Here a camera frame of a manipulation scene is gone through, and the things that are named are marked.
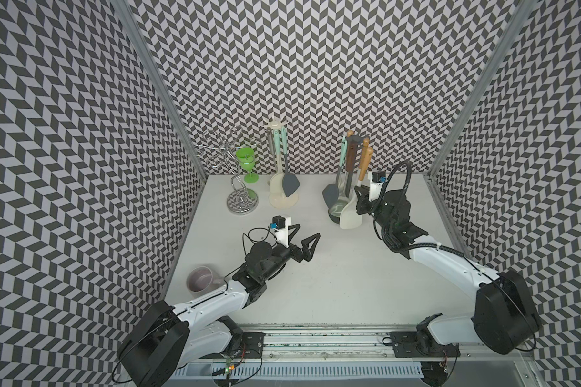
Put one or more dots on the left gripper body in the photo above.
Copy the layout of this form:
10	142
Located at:
281	255

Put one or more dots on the chrome wire mug tree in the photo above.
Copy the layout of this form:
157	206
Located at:
241	201

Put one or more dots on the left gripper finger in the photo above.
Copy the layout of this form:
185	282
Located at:
308	247
289	233

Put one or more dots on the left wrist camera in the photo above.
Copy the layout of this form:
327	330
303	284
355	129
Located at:
280	226

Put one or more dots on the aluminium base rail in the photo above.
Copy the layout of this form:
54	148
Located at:
358	354

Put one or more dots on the grey spatula mint handle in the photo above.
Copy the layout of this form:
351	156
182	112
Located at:
290	182
331	192

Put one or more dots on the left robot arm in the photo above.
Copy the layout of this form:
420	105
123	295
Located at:
167	336

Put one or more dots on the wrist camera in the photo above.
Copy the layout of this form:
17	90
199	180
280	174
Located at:
280	226
376	182

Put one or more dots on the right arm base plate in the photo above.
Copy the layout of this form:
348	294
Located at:
416	344

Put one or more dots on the pink ceramic mug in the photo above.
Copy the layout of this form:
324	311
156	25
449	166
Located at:
203	280

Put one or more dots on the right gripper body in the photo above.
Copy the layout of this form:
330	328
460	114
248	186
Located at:
375	207

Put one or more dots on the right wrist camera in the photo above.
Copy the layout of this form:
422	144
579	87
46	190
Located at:
376	182

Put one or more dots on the green plastic goblet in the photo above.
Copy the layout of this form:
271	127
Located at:
246	158

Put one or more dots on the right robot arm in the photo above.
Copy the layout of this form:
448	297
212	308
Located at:
504	315

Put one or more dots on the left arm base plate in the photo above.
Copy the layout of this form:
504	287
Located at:
248	345

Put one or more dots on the dark grey utensil rack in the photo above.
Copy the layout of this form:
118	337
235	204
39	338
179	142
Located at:
344	212

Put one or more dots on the cream utensil rack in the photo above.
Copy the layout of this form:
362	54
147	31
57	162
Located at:
283	202

